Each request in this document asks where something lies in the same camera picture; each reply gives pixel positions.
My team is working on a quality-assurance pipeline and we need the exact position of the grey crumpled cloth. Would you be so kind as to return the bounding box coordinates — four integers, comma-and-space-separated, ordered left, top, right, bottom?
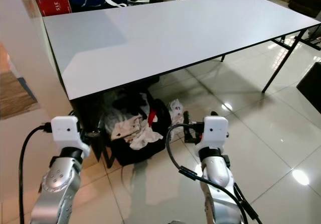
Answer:
104, 100, 144, 128

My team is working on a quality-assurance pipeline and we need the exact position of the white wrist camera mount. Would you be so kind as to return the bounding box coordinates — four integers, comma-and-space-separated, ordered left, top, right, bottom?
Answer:
51, 116, 91, 159
195, 116, 229, 157

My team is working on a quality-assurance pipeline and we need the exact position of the white pillar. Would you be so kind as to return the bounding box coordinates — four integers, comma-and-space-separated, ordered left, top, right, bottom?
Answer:
0, 0, 74, 120

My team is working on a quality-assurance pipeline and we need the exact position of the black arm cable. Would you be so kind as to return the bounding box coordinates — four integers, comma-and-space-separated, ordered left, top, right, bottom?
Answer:
166, 123, 264, 224
19, 124, 54, 224

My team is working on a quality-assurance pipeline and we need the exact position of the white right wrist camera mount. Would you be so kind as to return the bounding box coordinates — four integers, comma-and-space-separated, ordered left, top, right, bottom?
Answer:
195, 116, 229, 157

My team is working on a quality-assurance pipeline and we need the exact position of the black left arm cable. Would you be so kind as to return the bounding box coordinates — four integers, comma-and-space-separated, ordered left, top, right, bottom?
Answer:
19, 124, 54, 224

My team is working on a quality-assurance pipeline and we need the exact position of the long black table leg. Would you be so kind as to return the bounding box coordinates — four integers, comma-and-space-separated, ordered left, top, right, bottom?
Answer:
261, 30, 307, 94

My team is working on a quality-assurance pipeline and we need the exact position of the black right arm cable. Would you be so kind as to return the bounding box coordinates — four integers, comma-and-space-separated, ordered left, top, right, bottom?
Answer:
166, 123, 264, 224

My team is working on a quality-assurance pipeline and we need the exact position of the white red-patterned cloth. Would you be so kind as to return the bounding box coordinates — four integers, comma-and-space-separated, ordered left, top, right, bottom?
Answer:
168, 98, 186, 130

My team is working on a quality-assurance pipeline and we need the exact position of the dark brown sofa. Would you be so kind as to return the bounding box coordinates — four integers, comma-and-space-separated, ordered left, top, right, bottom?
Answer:
288, 0, 321, 19

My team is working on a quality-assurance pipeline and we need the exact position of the red cardboard box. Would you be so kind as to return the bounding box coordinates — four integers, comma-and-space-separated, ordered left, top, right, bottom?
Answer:
34, 0, 72, 18

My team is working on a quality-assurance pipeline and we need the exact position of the beige crumpled cloth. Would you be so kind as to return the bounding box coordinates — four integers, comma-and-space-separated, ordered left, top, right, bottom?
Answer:
109, 115, 164, 151

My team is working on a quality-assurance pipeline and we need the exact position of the black laundry basket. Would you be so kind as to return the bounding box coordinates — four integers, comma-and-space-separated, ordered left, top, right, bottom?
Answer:
74, 85, 174, 167

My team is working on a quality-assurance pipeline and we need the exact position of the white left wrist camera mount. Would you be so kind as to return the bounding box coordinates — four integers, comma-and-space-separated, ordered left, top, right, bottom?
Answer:
51, 116, 91, 159

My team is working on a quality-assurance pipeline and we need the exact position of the black furniture piece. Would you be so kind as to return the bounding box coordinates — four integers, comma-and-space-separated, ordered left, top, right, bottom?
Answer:
295, 62, 321, 115

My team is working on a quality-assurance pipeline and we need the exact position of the red garment piece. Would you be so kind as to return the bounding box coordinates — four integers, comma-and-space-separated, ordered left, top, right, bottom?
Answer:
147, 108, 157, 125

